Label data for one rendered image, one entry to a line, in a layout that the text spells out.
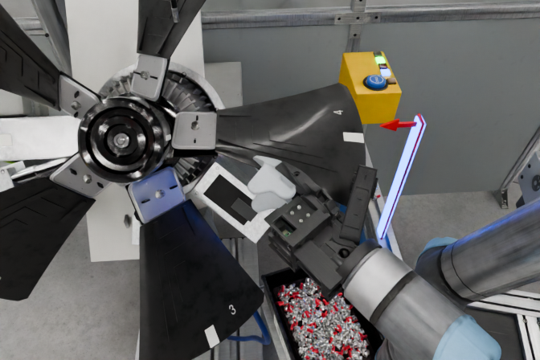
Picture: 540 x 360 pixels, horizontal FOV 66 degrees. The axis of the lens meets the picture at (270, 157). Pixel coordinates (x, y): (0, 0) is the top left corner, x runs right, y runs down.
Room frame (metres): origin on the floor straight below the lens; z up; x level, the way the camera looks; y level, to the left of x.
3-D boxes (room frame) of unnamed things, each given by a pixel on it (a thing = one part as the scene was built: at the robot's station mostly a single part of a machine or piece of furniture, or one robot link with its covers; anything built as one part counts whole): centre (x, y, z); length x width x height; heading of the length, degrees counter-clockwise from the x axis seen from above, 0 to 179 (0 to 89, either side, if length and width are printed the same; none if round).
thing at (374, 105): (0.78, -0.23, 1.02); 0.16 x 0.10 x 0.11; 4
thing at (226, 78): (1.00, 0.26, 0.85); 0.36 x 0.24 x 0.03; 94
